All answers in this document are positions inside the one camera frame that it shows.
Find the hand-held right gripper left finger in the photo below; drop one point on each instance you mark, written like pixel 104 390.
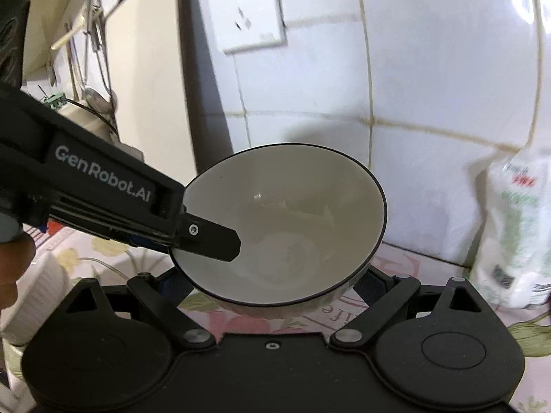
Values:
pixel 172 286

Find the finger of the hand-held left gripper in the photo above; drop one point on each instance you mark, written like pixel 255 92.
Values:
pixel 215 241

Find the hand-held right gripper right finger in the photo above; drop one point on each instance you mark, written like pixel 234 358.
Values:
pixel 370 286

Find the small white bowl dark rim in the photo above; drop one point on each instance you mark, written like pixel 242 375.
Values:
pixel 292 206
pixel 43 297

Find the person's left hand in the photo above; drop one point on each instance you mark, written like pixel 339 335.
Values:
pixel 15 266

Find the beige appliance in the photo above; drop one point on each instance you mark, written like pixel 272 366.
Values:
pixel 99 135

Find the hanging metal ladle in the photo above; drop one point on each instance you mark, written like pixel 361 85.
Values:
pixel 92 97

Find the beige cabinet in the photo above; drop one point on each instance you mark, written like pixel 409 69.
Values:
pixel 142 73

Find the wooden stick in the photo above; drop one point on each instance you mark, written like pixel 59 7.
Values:
pixel 64 38

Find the white plastic bag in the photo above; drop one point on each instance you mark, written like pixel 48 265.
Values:
pixel 512 232

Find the floral tablecloth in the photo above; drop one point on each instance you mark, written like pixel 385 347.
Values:
pixel 533 335

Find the white wall socket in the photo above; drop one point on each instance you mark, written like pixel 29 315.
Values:
pixel 245 8

